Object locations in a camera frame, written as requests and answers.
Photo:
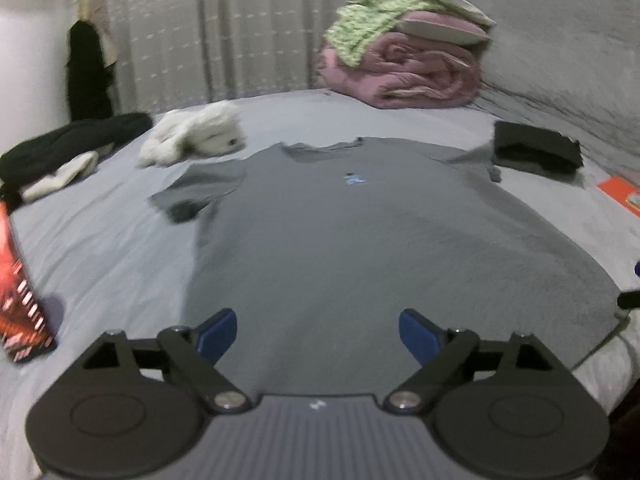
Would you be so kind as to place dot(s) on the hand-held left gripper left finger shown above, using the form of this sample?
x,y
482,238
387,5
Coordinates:
x,y
217,336

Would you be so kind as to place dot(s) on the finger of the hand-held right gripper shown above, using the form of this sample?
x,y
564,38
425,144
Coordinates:
x,y
630,300

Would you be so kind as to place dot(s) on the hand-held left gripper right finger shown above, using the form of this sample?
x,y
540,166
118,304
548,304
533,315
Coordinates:
x,y
420,336

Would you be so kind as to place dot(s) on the grey t-shirt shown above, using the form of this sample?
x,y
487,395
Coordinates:
x,y
350,250

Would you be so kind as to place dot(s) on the orange box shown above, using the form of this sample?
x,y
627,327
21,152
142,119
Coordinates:
x,y
620,192

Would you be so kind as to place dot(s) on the bed with grey sheet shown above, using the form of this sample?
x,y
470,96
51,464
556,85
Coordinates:
x,y
110,260

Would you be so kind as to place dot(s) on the folded black garment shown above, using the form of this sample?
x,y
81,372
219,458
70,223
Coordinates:
x,y
537,147

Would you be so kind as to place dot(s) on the smartphone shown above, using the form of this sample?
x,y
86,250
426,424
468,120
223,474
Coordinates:
x,y
20,300

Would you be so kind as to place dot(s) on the white plush dog toy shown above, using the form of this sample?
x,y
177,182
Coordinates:
x,y
195,132

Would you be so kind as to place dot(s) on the white cloth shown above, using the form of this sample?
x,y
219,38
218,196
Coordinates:
x,y
60,177

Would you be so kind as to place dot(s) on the black fleece garment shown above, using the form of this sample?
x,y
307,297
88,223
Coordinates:
x,y
65,142

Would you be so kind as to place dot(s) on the pink folded quilt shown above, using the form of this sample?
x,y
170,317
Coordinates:
x,y
420,77

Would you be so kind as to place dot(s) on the grey upholstered headboard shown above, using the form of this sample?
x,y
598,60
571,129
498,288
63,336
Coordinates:
x,y
560,50

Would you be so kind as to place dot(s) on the black hanging garment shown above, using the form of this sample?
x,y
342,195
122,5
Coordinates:
x,y
90,80

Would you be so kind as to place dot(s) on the grey star-print curtain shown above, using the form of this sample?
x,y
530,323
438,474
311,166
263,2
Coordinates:
x,y
225,30

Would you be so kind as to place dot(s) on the beige hanging garment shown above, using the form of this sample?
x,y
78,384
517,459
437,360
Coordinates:
x,y
107,45

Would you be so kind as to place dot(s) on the pink pillow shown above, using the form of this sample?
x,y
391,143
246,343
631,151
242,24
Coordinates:
x,y
445,25

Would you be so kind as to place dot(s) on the green patterned cloth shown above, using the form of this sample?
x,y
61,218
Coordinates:
x,y
365,25

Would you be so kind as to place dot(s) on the cream pillow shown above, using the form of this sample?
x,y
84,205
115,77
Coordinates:
x,y
450,0

